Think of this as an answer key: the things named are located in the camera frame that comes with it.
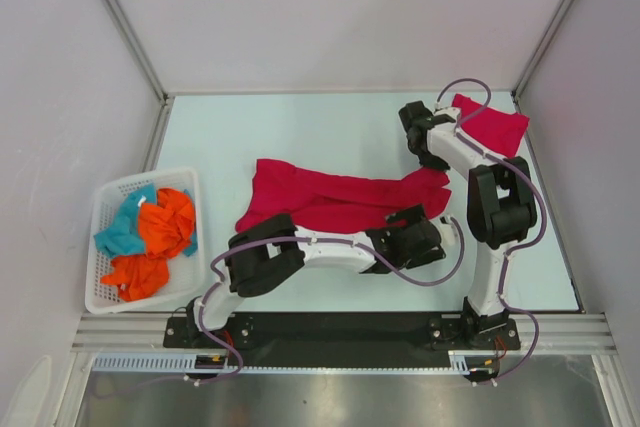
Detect grey slotted cable duct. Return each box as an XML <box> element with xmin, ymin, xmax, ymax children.
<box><xmin>93</xmin><ymin>351</ymin><xmax>497</xmax><ymax>376</ymax></box>

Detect folded magenta t shirt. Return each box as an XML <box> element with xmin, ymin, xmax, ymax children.
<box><xmin>452</xmin><ymin>94</ymin><xmax>530</xmax><ymax>158</ymax></box>

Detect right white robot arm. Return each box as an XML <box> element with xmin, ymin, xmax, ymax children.
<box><xmin>399</xmin><ymin>101</ymin><xmax>538</xmax><ymax>348</ymax></box>

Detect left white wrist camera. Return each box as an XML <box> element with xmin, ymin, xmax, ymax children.
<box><xmin>436</xmin><ymin>215</ymin><xmax>459</xmax><ymax>247</ymax></box>

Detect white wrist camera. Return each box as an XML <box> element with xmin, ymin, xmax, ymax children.
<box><xmin>436</xmin><ymin>215</ymin><xmax>459</xmax><ymax>247</ymax></box>
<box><xmin>434</xmin><ymin>106</ymin><xmax>455</xmax><ymax>116</ymax></box>

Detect teal t shirt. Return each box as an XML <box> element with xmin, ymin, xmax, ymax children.
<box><xmin>94</xmin><ymin>184</ymin><xmax>198</xmax><ymax>259</ymax></box>

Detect magenta t shirt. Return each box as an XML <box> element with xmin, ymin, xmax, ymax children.
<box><xmin>452</xmin><ymin>94</ymin><xmax>530</xmax><ymax>158</ymax></box>
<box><xmin>235</xmin><ymin>159</ymin><xmax>451</xmax><ymax>234</ymax></box>

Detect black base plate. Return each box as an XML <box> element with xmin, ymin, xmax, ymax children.
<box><xmin>164</xmin><ymin>310</ymin><xmax>521</xmax><ymax>369</ymax></box>

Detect orange t shirt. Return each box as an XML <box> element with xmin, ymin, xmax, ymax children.
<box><xmin>94</xmin><ymin>184</ymin><xmax>198</xmax><ymax>302</ymax></box>

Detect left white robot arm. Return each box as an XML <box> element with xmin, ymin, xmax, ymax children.
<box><xmin>185</xmin><ymin>205</ymin><xmax>454</xmax><ymax>347</ymax></box>

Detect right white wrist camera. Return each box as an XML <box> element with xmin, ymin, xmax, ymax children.
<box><xmin>434</xmin><ymin>106</ymin><xmax>455</xmax><ymax>116</ymax></box>

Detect white plastic laundry basket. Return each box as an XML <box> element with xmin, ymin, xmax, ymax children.
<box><xmin>85</xmin><ymin>167</ymin><xmax>206</xmax><ymax>314</ymax></box>

